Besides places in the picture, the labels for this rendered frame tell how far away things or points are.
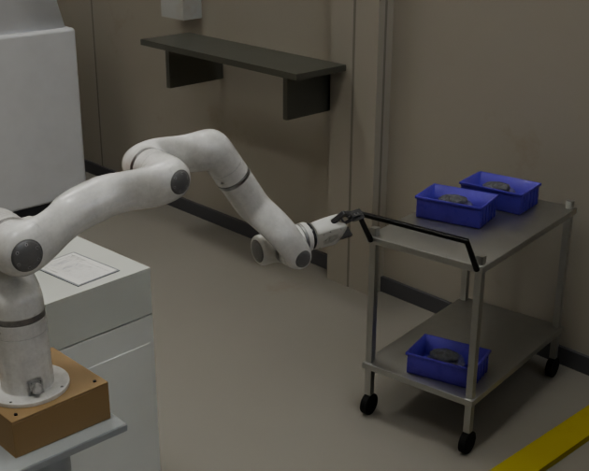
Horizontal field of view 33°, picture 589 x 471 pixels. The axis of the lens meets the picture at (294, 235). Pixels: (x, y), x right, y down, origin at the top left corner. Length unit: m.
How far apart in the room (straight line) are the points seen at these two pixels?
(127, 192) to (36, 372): 0.46
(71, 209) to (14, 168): 3.82
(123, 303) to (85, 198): 0.65
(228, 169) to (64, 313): 0.63
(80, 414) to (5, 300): 0.33
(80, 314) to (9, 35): 3.36
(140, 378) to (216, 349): 1.52
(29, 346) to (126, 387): 0.71
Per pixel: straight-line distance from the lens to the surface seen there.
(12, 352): 2.31
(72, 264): 2.92
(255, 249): 2.63
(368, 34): 4.66
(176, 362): 4.40
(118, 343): 2.89
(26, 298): 2.27
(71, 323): 2.77
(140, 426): 3.07
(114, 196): 2.29
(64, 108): 6.15
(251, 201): 2.51
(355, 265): 5.02
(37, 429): 2.34
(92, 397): 2.38
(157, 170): 2.28
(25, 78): 6.00
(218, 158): 2.42
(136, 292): 2.87
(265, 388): 4.17
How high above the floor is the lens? 2.08
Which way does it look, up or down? 21 degrees down
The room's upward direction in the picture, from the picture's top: straight up
